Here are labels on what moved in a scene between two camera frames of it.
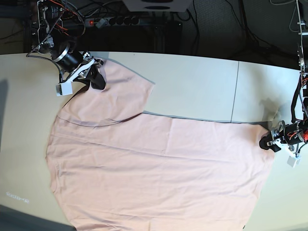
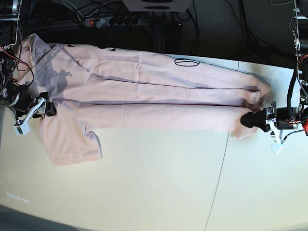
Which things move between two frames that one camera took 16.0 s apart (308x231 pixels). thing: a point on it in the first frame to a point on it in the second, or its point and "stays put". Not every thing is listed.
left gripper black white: (292, 134) to (283, 118)
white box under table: (158, 5) stays put
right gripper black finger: (97, 80) to (51, 110)
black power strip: (100, 22) stays put
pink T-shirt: (112, 167) to (101, 90)
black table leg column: (168, 38) stays put
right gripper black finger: (87, 80) to (36, 115)
